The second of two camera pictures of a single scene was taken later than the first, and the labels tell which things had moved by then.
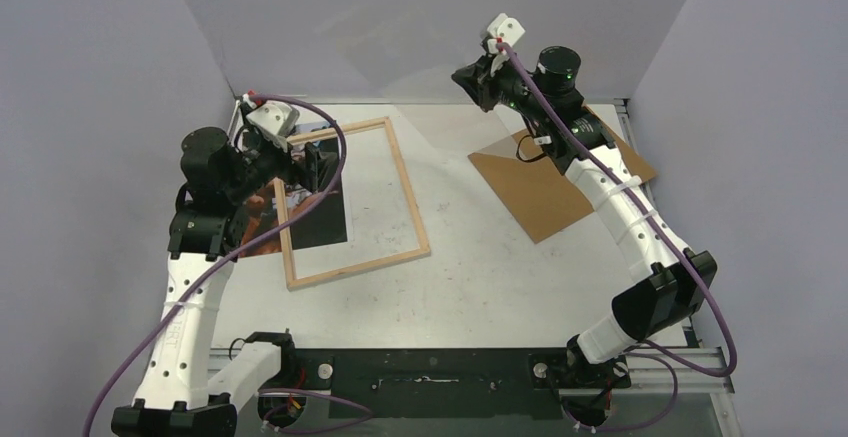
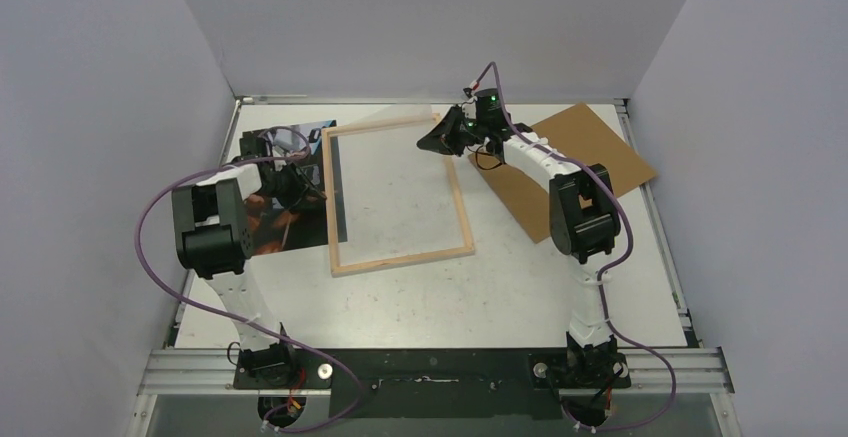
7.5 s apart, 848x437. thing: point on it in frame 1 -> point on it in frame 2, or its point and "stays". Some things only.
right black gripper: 486,86 -> 454,133
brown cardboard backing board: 541,196 stays
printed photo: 323,223 stays
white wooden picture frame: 282,216 -> 330,159
